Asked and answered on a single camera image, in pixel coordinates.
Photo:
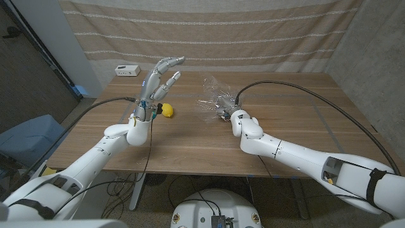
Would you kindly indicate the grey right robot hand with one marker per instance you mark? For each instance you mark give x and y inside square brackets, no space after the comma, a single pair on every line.
[228,104]

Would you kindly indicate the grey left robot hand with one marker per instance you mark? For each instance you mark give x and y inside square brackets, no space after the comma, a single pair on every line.
[152,84]

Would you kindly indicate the clear cellophane sheet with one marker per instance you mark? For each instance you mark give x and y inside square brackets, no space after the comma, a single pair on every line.
[212,92]

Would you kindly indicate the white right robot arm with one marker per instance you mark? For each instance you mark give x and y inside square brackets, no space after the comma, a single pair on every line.
[300,155]

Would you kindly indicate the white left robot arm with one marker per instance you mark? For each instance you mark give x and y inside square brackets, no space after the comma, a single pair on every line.
[95,155]

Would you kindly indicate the yellow toy lemon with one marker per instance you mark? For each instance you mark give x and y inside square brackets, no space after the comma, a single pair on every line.
[167,110]

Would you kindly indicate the white power strip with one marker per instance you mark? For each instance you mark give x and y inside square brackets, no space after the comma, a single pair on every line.
[127,70]

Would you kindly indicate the beige striped backdrop cloth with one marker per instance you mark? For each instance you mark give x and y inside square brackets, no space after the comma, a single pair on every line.
[221,35]

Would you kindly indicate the small blue object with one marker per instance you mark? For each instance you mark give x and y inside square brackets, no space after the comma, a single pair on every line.
[80,90]

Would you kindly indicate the dark round grille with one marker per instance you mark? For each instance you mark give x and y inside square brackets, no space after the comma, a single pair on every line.
[155,179]

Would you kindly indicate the white robot torso base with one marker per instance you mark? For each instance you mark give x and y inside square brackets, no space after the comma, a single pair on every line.
[202,206]

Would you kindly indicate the grey table leg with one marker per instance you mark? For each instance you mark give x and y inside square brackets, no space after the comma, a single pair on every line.
[137,191]
[300,199]

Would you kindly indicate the small grey electronics module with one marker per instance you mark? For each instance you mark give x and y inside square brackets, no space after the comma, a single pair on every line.
[221,221]

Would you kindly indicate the blue-grey chair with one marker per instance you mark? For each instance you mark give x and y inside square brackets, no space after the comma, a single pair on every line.
[28,139]

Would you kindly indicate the small yellow object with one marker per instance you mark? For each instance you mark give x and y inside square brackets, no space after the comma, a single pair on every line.
[48,171]

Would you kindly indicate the white robot chest edge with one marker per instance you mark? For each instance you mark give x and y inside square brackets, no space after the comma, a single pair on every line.
[63,224]

